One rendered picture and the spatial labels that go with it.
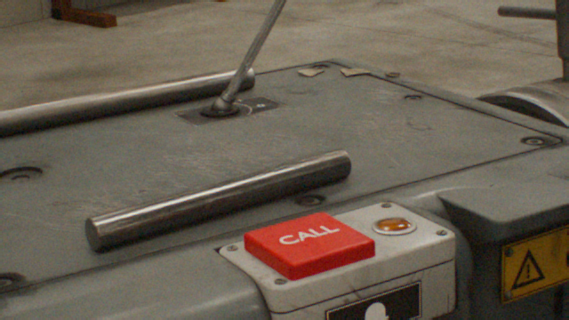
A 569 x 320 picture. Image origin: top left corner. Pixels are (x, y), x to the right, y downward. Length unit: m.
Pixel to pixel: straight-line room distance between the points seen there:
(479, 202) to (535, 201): 0.04
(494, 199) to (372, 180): 0.09
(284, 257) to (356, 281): 0.05
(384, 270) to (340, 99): 0.36
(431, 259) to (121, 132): 0.36
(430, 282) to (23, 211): 0.29
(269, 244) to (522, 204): 0.18
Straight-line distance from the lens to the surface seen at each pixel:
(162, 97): 0.99
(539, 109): 1.04
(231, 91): 0.96
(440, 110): 0.94
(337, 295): 0.64
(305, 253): 0.63
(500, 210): 0.73
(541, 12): 1.13
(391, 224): 0.69
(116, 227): 0.69
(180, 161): 0.85
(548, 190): 0.76
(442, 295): 0.69
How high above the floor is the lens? 1.52
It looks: 19 degrees down
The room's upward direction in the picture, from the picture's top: 3 degrees counter-clockwise
